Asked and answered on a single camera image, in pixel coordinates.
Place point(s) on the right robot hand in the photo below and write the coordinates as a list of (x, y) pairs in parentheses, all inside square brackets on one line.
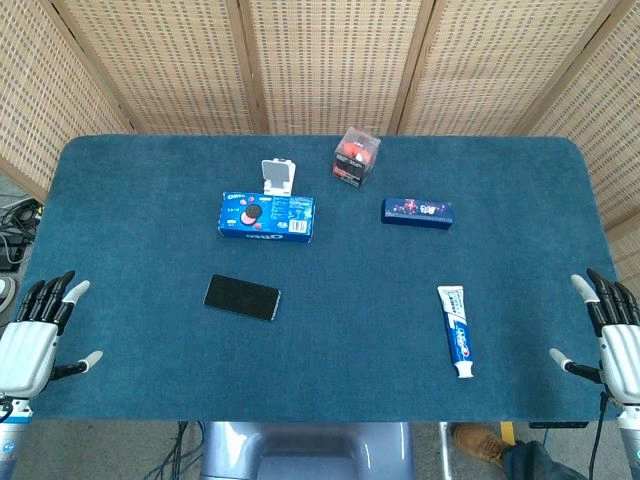
[(617, 360)]

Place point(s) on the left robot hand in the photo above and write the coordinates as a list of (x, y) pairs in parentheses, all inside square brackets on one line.
[(27, 350)]

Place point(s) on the teal smartphone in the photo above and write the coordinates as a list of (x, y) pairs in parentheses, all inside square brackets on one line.
[(242, 297)]

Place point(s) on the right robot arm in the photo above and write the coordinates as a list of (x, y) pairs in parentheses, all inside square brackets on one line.
[(630, 440)]

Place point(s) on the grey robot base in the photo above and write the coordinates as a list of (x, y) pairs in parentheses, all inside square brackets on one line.
[(307, 450)]

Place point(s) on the small white case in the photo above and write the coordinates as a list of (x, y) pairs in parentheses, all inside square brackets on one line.
[(278, 176)]

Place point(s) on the black flat device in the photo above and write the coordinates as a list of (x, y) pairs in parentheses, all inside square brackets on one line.
[(558, 425)]

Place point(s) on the blue jeans leg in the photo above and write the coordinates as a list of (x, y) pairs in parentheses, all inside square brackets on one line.
[(537, 462)]

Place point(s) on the brown shoe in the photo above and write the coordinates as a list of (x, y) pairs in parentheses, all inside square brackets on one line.
[(481, 442)]

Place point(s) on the blue white toothpaste tube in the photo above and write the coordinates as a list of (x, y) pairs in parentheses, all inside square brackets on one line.
[(457, 330)]

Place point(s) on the dark blue rectangular box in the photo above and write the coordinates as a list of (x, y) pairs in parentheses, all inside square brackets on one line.
[(418, 213)]

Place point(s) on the blue Oreo cookie box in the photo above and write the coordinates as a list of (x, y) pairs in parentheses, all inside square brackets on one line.
[(267, 218)]

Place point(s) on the blue table mat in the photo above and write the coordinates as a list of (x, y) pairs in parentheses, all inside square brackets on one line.
[(320, 310)]

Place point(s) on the clear cube box red toy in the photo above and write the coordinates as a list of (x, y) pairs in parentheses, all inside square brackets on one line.
[(354, 157)]

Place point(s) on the woven bamboo folding screen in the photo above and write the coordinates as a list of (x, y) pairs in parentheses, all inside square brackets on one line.
[(320, 65)]

